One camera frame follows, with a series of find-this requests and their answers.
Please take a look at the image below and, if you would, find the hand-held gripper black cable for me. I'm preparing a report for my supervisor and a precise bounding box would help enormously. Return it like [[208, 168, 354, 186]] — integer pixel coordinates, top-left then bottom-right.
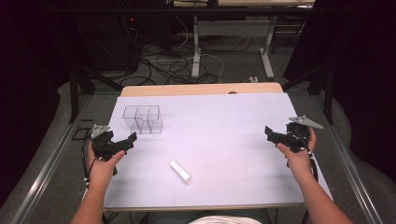
[[292, 129, 319, 183], [80, 136, 98, 188]]

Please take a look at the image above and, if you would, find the right hand-held gripper black cable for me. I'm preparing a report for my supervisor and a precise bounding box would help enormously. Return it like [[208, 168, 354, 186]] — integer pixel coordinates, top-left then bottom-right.
[[292, 129, 319, 183]]

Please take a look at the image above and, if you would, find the person's right hand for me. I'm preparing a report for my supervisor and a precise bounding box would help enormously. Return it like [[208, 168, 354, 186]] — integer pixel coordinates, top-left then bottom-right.
[[276, 127, 318, 185]]

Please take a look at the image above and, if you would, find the tangle of black floor cables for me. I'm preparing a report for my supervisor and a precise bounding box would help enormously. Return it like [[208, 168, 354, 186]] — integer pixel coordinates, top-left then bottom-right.
[[120, 34, 253, 88]]

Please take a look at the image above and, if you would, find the white table mat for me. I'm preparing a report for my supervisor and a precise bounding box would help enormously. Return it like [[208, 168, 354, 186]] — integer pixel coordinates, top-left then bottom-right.
[[103, 92, 333, 209]]

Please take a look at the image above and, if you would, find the person's left hand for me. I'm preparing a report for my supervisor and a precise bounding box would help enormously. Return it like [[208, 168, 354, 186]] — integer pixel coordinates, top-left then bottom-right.
[[86, 143, 127, 188]]

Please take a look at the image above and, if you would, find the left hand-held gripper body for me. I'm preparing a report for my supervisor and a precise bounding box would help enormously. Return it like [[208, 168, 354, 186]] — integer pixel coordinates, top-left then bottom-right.
[[90, 123, 127, 162]]

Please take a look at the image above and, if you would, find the black metal stand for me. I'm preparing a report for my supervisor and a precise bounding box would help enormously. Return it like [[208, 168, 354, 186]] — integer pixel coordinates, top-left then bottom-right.
[[68, 60, 124, 124], [280, 60, 336, 125]]

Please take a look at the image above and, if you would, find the small white rectangular box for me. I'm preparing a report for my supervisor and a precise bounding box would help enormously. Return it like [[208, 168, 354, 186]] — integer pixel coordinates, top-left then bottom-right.
[[169, 160, 192, 184]]

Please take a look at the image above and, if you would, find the black computer tower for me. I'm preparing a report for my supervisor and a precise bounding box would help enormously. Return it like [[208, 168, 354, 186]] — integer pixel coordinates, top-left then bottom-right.
[[74, 13, 142, 73]]

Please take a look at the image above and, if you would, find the clear plastic compartment organizer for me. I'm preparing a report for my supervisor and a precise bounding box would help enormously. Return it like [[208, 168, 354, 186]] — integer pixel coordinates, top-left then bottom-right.
[[121, 105, 164, 135]]

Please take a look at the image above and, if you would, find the person's white shirt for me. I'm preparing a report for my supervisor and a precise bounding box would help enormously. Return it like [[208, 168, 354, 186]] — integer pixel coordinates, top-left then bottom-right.
[[188, 216, 263, 224]]

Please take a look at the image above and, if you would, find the white metal desk frame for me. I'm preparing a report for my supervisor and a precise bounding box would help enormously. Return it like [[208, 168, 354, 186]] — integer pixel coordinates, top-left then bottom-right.
[[191, 14, 278, 80]]

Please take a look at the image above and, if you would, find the white floor cable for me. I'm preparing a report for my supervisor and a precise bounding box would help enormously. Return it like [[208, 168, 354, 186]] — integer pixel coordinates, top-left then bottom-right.
[[174, 15, 226, 84]]

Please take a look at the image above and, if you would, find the wooden table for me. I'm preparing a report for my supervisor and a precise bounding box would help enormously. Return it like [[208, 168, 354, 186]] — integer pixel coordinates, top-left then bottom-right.
[[120, 81, 285, 98]]

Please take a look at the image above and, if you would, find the left hand-held gripper black cable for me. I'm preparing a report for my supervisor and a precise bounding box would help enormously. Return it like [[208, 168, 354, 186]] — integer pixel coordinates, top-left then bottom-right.
[[80, 136, 98, 188]]

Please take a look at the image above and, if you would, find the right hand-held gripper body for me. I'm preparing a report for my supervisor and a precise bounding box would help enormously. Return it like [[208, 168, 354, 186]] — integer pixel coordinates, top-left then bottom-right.
[[285, 115, 325, 154]]

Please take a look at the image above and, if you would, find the silver metal floor rail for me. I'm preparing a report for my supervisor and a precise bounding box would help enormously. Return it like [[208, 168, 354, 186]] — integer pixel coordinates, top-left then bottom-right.
[[8, 94, 93, 224], [311, 92, 385, 224]]

